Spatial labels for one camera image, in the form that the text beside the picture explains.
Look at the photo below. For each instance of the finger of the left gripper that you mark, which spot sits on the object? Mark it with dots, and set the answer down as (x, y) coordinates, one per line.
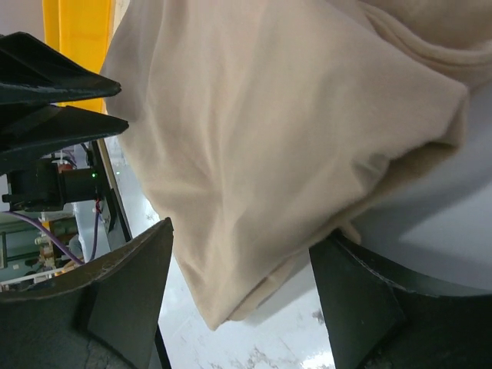
(29, 132)
(34, 73)

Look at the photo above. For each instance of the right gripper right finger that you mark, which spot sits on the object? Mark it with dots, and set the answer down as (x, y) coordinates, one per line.
(380, 314)

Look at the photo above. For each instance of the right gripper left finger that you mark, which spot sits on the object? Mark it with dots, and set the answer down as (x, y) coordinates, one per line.
(103, 314)

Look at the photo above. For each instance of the beige t-shirt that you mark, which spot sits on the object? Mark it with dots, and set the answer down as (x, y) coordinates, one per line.
(259, 127)

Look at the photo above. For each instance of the yellow plastic bin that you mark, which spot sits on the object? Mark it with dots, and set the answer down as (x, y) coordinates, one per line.
(79, 29)

